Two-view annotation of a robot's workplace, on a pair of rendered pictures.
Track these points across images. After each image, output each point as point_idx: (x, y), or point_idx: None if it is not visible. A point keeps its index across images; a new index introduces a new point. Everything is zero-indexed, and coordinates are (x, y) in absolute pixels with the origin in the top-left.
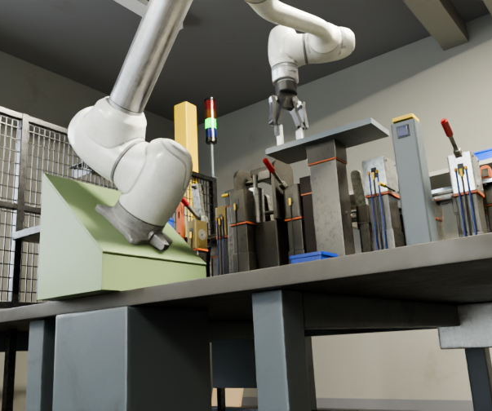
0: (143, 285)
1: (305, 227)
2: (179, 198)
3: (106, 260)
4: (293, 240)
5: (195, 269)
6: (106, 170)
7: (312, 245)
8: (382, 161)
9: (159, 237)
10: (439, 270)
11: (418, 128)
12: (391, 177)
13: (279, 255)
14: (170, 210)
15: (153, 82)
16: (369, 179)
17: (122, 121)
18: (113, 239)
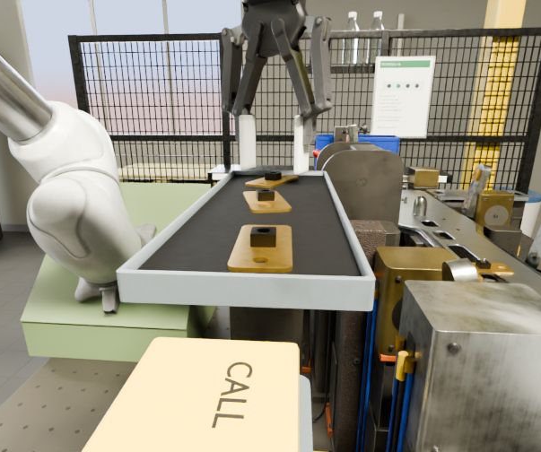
0: (82, 352)
1: (340, 330)
2: (90, 265)
3: (28, 329)
4: (329, 334)
5: (165, 334)
6: None
7: (339, 374)
8: (428, 345)
9: (104, 298)
10: None
11: None
12: (484, 411)
13: (321, 338)
14: (94, 275)
15: None
16: (397, 363)
17: (16, 157)
18: (57, 295)
